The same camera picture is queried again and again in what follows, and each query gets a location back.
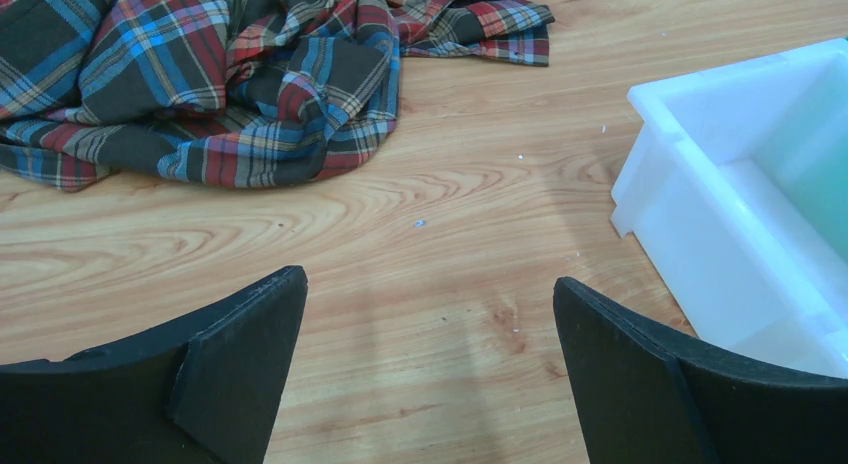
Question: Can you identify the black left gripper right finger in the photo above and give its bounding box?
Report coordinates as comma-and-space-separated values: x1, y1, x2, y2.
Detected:
553, 277, 847, 463

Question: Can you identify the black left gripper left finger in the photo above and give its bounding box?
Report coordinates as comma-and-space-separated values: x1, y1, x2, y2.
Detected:
1, 266, 308, 463

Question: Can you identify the white plastic bin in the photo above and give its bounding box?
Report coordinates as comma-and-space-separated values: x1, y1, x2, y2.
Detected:
611, 38, 847, 377

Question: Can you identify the green plastic bin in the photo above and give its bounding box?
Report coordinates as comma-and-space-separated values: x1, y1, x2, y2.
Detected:
754, 58, 847, 259

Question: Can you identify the plaid flannel cloth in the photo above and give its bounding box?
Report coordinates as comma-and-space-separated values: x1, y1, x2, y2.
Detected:
1, 0, 555, 191

